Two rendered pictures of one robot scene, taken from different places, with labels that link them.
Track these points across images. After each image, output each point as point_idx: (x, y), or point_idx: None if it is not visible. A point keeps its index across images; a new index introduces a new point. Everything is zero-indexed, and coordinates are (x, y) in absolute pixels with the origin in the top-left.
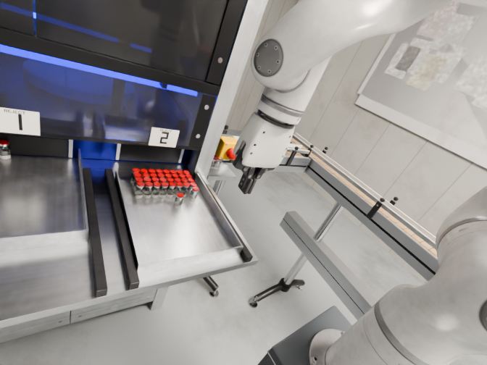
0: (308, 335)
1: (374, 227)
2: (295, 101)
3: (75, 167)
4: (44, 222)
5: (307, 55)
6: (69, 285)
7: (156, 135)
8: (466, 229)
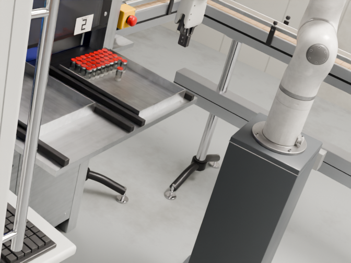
0: (248, 128)
1: (275, 53)
2: None
3: (24, 73)
4: (60, 108)
5: None
6: (112, 131)
7: (79, 24)
8: (302, 28)
